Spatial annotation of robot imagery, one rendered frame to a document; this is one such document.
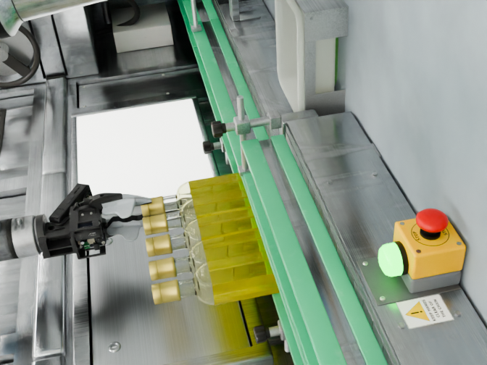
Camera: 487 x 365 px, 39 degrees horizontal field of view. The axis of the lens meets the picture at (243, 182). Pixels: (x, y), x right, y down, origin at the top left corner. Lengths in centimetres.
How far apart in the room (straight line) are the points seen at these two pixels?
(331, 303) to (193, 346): 37
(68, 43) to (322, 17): 102
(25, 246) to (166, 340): 31
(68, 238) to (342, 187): 52
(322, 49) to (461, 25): 45
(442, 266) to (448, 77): 24
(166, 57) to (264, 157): 102
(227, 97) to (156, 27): 70
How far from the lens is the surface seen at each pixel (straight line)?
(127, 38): 220
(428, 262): 90
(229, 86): 159
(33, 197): 167
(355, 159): 115
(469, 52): 83
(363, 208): 105
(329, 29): 123
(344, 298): 94
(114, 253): 143
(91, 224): 127
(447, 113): 90
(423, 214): 90
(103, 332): 129
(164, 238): 122
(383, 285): 94
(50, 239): 130
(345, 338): 90
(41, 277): 143
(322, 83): 128
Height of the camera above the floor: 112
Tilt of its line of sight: 7 degrees down
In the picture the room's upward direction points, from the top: 100 degrees counter-clockwise
